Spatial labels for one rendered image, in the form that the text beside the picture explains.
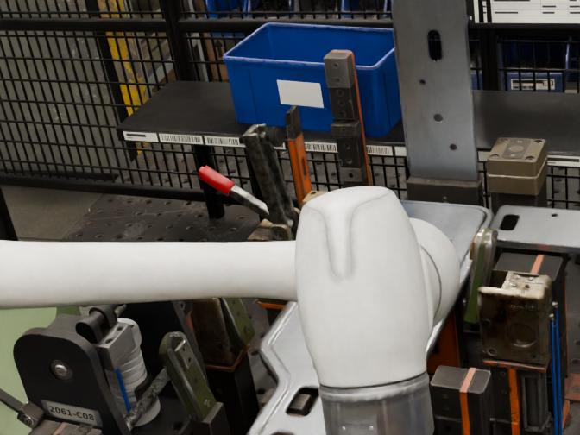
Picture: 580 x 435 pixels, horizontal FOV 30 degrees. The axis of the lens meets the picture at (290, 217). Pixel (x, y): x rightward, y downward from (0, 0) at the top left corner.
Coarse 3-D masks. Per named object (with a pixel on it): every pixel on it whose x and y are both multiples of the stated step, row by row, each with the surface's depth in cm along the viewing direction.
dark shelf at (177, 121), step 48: (192, 96) 212; (480, 96) 192; (528, 96) 188; (576, 96) 186; (192, 144) 199; (240, 144) 194; (336, 144) 186; (384, 144) 182; (480, 144) 176; (576, 144) 171
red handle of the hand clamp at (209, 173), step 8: (200, 168) 157; (208, 168) 157; (200, 176) 157; (208, 176) 157; (216, 176) 157; (216, 184) 157; (224, 184) 157; (232, 184) 157; (224, 192) 157; (232, 192) 157; (240, 192) 157; (248, 192) 157; (240, 200) 157; (248, 200) 156; (256, 200) 157; (256, 208) 156; (264, 208) 156; (264, 216) 157
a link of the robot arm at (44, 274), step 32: (416, 224) 100; (0, 256) 97; (32, 256) 98; (64, 256) 98; (96, 256) 99; (128, 256) 100; (160, 256) 101; (192, 256) 102; (224, 256) 103; (256, 256) 104; (288, 256) 103; (448, 256) 99; (0, 288) 97; (32, 288) 97; (64, 288) 98; (96, 288) 99; (128, 288) 100; (160, 288) 101; (192, 288) 102; (224, 288) 103; (256, 288) 104; (288, 288) 103; (448, 288) 97
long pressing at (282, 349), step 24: (408, 216) 166; (432, 216) 165; (456, 216) 164; (480, 216) 162; (456, 240) 158; (288, 312) 148; (264, 336) 144; (288, 336) 144; (432, 336) 139; (264, 360) 140; (288, 360) 139; (288, 384) 135; (312, 384) 134; (264, 408) 131; (312, 408) 130; (264, 432) 128; (288, 432) 127; (312, 432) 127
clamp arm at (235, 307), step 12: (228, 300) 143; (240, 300) 146; (228, 312) 143; (240, 312) 145; (228, 324) 144; (240, 324) 145; (228, 336) 145; (240, 336) 145; (252, 336) 147; (240, 348) 146
